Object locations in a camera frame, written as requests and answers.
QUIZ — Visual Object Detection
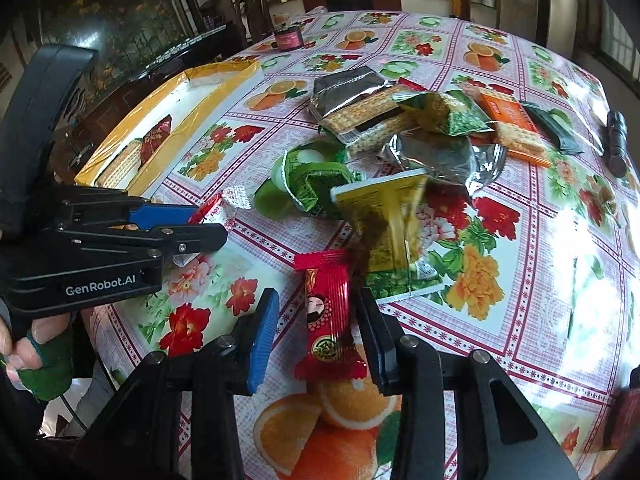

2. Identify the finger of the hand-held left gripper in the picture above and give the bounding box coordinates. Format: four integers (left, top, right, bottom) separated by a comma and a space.
75, 223, 229, 262
50, 186, 199, 229

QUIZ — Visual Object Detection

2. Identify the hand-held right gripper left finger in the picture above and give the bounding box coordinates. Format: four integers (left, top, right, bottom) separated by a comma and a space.
65, 287, 281, 480

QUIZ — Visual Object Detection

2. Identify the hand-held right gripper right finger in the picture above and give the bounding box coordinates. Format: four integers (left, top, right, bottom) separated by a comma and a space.
355, 288, 581, 480

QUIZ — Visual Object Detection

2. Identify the red and white snack packet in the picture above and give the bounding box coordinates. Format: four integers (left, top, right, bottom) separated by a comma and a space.
172, 186, 251, 267

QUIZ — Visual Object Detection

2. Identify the white box with yellow rim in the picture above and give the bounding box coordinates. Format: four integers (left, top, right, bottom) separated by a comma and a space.
74, 58, 264, 197

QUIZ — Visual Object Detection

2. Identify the yellow snack packet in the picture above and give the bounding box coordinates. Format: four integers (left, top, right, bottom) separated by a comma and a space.
330, 169, 446, 303

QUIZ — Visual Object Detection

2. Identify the large silver foil packet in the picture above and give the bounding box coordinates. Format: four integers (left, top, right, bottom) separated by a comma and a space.
307, 66, 401, 126

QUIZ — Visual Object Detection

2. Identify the orange cracker packet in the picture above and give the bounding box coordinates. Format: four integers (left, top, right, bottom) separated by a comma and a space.
472, 87, 553, 168

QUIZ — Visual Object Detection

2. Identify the person's left hand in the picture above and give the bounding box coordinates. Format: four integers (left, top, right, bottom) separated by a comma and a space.
0, 305, 77, 402

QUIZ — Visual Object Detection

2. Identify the clear cracker packet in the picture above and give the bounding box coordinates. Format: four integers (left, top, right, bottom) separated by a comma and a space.
97, 139, 143, 187
320, 87, 417, 156

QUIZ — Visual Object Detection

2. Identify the dark green snack packet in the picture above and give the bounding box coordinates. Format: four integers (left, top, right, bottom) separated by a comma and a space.
252, 141, 362, 220

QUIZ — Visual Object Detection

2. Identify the floral painting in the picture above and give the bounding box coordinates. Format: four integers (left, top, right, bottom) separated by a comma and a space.
35, 0, 193, 68

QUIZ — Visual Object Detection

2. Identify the fruit and flower print tablecloth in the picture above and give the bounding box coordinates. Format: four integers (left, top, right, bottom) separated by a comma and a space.
80, 8, 640, 480

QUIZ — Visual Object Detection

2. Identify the small silver foil packet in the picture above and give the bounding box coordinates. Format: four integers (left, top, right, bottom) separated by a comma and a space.
377, 131, 509, 197

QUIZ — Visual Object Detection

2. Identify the dark jar with pink label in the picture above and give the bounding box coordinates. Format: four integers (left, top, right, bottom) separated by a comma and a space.
273, 27, 305, 52

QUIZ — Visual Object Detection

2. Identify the green and white snack packet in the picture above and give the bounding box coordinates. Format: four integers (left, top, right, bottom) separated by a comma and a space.
392, 89, 496, 138

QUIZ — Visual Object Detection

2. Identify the dark red object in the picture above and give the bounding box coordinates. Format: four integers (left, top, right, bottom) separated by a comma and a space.
601, 385, 640, 453

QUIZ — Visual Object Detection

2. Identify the flat blackish green packet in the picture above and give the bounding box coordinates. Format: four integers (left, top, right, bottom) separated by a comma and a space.
520, 101, 586, 156

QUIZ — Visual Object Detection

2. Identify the black flashlight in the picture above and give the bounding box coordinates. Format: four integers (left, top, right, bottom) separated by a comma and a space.
606, 109, 630, 179

